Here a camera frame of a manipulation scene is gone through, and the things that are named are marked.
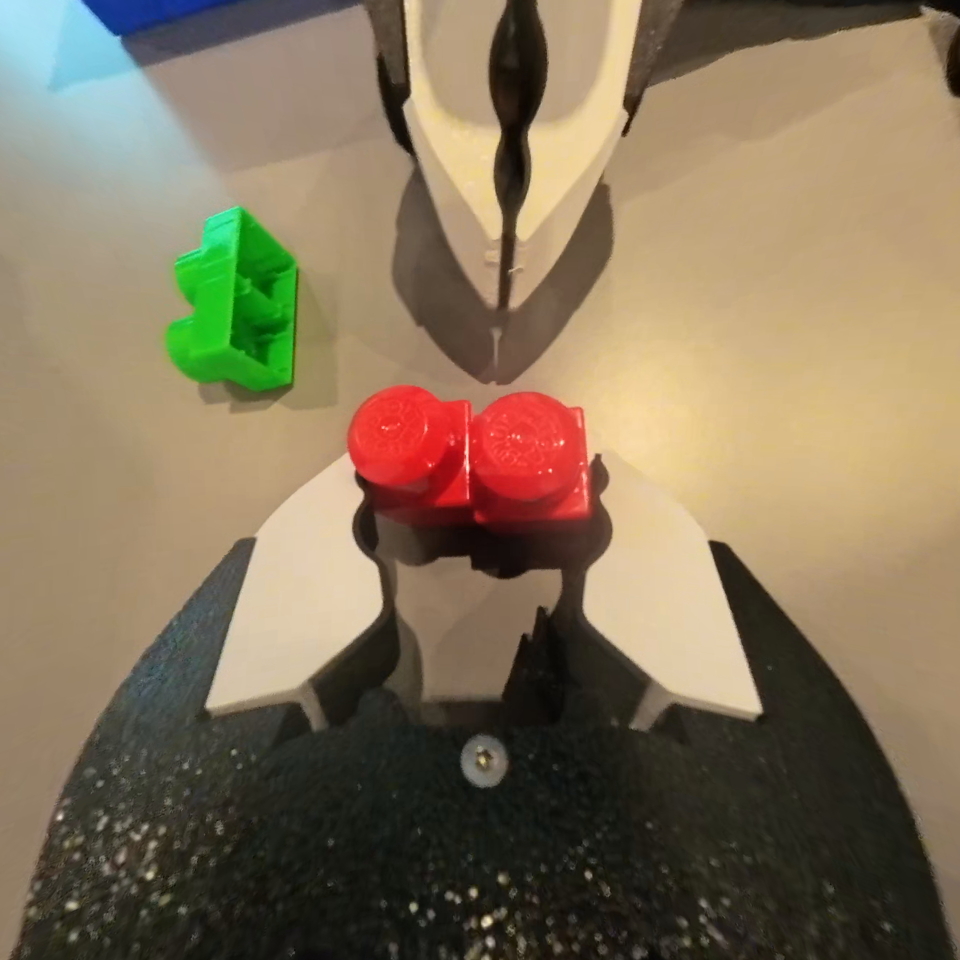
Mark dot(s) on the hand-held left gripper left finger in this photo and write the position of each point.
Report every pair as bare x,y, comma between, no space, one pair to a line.
300,600

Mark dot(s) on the green two-stud block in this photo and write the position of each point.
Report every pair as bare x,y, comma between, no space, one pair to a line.
217,300

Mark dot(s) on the red single-stud block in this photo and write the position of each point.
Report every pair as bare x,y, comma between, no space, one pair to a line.
394,435
525,442

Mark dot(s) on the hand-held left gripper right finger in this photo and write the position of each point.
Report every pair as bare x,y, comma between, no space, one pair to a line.
667,600

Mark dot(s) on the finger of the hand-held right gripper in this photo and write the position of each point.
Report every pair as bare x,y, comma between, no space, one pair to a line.
450,90
577,90

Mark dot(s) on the blue box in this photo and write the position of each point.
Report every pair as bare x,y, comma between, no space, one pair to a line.
187,11

